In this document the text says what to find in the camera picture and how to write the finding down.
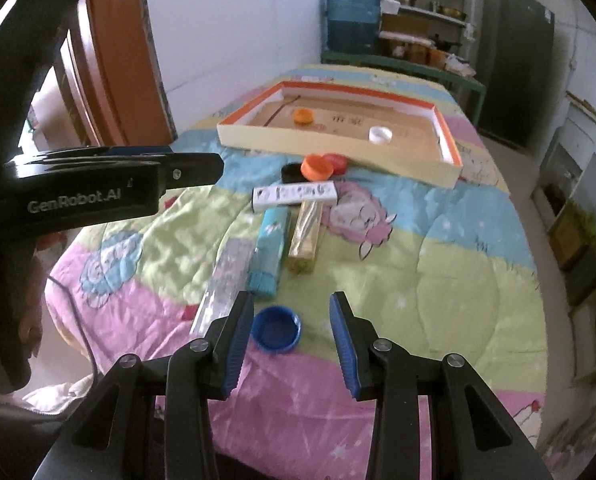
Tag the white bottle cap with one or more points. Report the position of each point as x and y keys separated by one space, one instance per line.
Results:
x=380 y=134

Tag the gold rectangular box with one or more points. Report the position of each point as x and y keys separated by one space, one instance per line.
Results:
x=305 y=237

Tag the blue bottle cap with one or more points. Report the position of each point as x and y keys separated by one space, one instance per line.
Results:
x=277 y=330

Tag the white wall shelf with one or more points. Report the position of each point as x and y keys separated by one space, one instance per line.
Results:
x=427 y=11

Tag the white plastic bag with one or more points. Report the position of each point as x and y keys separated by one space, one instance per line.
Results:
x=457 y=63

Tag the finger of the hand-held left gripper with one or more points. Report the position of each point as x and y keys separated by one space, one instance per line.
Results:
x=193 y=170
x=145 y=150

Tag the white counter cabinet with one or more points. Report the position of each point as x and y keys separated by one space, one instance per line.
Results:
x=577 y=125

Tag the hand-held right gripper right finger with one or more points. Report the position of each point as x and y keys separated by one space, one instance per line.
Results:
x=342 y=347

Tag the brown cardboard box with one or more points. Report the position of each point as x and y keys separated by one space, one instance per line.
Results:
x=402 y=24

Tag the brass bowl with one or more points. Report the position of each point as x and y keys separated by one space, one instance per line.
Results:
x=451 y=11

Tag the green potted plant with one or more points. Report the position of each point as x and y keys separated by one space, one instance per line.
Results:
x=585 y=230

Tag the brown wooden door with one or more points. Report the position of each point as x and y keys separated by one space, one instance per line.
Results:
x=123 y=50

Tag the teal rectangular box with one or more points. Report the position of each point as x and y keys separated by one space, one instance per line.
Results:
x=268 y=250

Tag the blue water jug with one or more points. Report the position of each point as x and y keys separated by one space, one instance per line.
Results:
x=350 y=15

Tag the orange-rimmed cardboard box tray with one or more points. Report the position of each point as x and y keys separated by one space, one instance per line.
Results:
x=258 y=137

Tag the dark grey refrigerator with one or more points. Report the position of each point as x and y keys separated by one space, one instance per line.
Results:
x=515 y=60

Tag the clear glitter rectangular box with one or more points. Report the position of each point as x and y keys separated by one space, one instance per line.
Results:
x=225 y=275

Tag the black bottle cap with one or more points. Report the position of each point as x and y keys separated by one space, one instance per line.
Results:
x=291 y=173

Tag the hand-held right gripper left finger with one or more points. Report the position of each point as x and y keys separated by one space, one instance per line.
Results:
x=238 y=342

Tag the white cartoon-print box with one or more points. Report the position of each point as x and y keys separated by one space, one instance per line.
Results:
x=295 y=195

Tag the red bottle cap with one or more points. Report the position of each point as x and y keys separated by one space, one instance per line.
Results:
x=340 y=162

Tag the orange bottle cap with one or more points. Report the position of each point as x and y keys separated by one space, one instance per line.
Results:
x=317 y=166
x=304 y=116

